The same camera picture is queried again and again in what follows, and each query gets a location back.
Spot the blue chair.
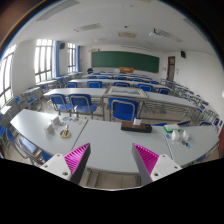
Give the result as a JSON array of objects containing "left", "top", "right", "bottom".
[
  {"left": 108, "top": 97, "right": 139, "bottom": 121},
  {"left": 68, "top": 94, "right": 97, "bottom": 116},
  {"left": 50, "top": 94, "right": 72, "bottom": 114}
]

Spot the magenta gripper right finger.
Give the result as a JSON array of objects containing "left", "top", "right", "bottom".
[{"left": 131, "top": 142, "right": 183, "bottom": 187}]

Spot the white box on desk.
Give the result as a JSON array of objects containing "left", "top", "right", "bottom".
[{"left": 44, "top": 123, "right": 55, "bottom": 135}]

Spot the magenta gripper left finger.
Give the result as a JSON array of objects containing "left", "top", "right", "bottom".
[{"left": 40, "top": 142, "right": 92, "bottom": 185}]

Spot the brown door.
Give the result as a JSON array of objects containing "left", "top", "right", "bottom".
[{"left": 167, "top": 56, "right": 175, "bottom": 81}]

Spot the white ceiling projector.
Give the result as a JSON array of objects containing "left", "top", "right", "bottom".
[{"left": 149, "top": 29, "right": 161, "bottom": 38}]

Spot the blue chair far left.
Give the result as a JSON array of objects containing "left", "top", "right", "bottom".
[{"left": 50, "top": 94, "right": 72, "bottom": 114}]

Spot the green chalkboard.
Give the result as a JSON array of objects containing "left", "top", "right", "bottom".
[{"left": 92, "top": 51, "right": 160, "bottom": 73}]

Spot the framed board on desk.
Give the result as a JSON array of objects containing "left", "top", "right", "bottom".
[{"left": 104, "top": 86, "right": 147, "bottom": 98}]

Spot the large left window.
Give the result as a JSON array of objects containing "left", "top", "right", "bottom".
[{"left": 34, "top": 39, "right": 53, "bottom": 83}]

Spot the black wall speaker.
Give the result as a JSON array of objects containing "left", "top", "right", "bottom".
[{"left": 181, "top": 51, "right": 186, "bottom": 58}]

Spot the green white box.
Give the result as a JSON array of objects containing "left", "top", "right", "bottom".
[{"left": 164, "top": 124, "right": 180, "bottom": 133}]

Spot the white charger plug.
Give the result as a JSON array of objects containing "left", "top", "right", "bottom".
[{"left": 133, "top": 118, "right": 141, "bottom": 126}]

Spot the blue chair front centre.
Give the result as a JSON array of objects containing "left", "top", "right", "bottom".
[{"left": 108, "top": 97, "right": 139, "bottom": 121}]

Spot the blue chair front left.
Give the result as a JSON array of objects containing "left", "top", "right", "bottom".
[{"left": 68, "top": 94, "right": 97, "bottom": 116}]

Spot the black power strip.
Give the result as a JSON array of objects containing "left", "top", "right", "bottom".
[{"left": 121, "top": 121, "right": 152, "bottom": 133}]

